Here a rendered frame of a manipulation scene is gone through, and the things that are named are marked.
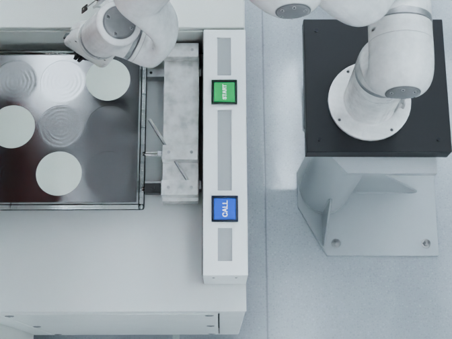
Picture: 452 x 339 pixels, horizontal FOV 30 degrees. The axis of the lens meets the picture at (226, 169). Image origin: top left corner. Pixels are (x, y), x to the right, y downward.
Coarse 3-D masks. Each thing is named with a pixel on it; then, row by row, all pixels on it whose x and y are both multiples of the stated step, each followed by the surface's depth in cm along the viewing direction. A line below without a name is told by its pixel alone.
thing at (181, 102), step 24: (168, 72) 194; (192, 72) 194; (168, 96) 192; (192, 96) 192; (168, 120) 191; (192, 120) 191; (168, 144) 189; (192, 144) 189; (168, 168) 188; (192, 168) 188
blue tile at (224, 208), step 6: (216, 198) 178; (222, 198) 178; (228, 198) 178; (234, 198) 178; (216, 204) 177; (222, 204) 177; (228, 204) 177; (234, 204) 177; (216, 210) 177; (222, 210) 177; (228, 210) 177; (234, 210) 177; (216, 216) 177; (222, 216) 177; (228, 216) 177; (234, 216) 177
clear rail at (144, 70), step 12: (144, 72) 191; (144, 84) 191; (144, 96) 190; (144, 108) 189; (144, 120) 188; (144, 132) 188; (144, 144) 187; (144, 156) 186; (144, 168) 186; (144, 180) 185; (144, 192) 184; (144, 204) 184
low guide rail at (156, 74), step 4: (140, 72) 197; (148, 72) 197; (152, 72) 197; (156, 72) 197; (160, 72) 197; (200, 72) 197; (140, 76) 197; (148, 76) 197; (152, 76) 197; (156, 76) 197; (160, 76) 197; (200, 76) 197; (140, 80) 199; (148, 80) 199; (152, 80) 199; (156, 80) 199; (160, 80) 199; (200, 80) 199
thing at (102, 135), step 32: (0, 64) 192; (32, 64) 192; (64, 64) 192; (128, 64) 192; (0, 96) 190; (32, 96) 190; (64, 96) 190; (128, 96) 190; (64, 128) 188; (96, 128) 188; (128, 128) 188; (0, 160) 186; (32, 160) 186; (96, 160) 186; (128, 160) 186; (0, 192) 184; (32, 192) 184; (96, 192) 184; (128, 192) 184
